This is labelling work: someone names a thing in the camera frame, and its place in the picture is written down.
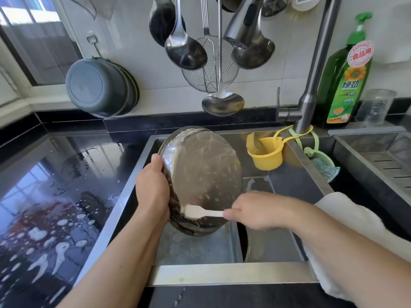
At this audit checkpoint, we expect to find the steel gooseneck faucet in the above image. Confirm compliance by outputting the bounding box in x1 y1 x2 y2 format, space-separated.
223 0 343 134

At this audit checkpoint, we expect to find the rectangular steel tray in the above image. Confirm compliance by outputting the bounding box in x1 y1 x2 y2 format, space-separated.
153 218 245 266

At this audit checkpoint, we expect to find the round steel basin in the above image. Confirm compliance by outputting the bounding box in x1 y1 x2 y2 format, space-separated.
158 126 244 237

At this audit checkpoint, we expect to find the green hanging sponge holder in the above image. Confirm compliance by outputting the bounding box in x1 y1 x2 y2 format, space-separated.
289 129 341 184

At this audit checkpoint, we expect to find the person's right hand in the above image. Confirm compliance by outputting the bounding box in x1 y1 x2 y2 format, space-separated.
222 191 303 232

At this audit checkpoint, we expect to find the white dish brush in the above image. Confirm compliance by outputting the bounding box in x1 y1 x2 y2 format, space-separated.
289 0 323 12

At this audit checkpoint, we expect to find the steel soup ladle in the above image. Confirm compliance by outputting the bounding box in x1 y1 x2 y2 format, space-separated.
164 0 209 71

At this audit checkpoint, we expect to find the white hanging cloth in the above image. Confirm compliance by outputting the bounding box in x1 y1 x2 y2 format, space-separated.
64 0 119 21

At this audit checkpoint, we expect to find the hanging steel ladles and skimmer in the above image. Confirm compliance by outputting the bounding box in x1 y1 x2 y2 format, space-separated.
148 0 187 47

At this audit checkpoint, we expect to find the yellow hanging sink cup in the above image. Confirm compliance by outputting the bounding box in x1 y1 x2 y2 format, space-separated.
246 127 313 172

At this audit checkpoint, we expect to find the grey hanging basin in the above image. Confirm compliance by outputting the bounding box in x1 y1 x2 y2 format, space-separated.
65 57 131 119

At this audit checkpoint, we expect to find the round steel pan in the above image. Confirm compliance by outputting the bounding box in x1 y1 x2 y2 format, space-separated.
236 222 250 262

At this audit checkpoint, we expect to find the orange-handled brass ladle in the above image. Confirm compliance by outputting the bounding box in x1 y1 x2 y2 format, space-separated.
217 0 248 13

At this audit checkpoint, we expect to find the dark green hanging basin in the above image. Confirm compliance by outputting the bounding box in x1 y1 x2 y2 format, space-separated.
122 65 140 116

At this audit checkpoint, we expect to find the white dish rag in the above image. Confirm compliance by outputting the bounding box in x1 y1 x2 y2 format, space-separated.
302 192 411 302

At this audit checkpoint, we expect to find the white cleaning brush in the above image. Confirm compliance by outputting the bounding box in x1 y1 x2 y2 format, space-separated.
183 204 226 220

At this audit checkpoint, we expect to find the steel wall hook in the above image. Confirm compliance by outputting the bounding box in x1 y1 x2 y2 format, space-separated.
86 34 104 60

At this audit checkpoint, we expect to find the wire mesh skimmer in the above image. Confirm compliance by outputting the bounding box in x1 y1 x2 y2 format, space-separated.
181 0 240 94

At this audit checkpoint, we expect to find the person's left hand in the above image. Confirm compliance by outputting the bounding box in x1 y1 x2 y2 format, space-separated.
135 154 172 225

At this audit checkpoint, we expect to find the yellow-handled steel ladle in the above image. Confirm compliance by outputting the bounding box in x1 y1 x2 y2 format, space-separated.
201 0 246 117

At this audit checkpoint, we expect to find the person's right forearm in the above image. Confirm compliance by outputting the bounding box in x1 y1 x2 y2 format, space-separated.
289 201 411 308

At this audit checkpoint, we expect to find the stainless steel sink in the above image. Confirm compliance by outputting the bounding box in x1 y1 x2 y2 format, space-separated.
74 130 335 287

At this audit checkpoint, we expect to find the clear plastic cup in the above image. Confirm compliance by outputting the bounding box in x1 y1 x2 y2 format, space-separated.
356 88 398 125

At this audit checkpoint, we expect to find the green dish soap bottle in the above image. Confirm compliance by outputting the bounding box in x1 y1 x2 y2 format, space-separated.
316 12 375 127

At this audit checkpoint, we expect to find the person's left forearm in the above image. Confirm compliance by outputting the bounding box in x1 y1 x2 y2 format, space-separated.
58 215 168 308

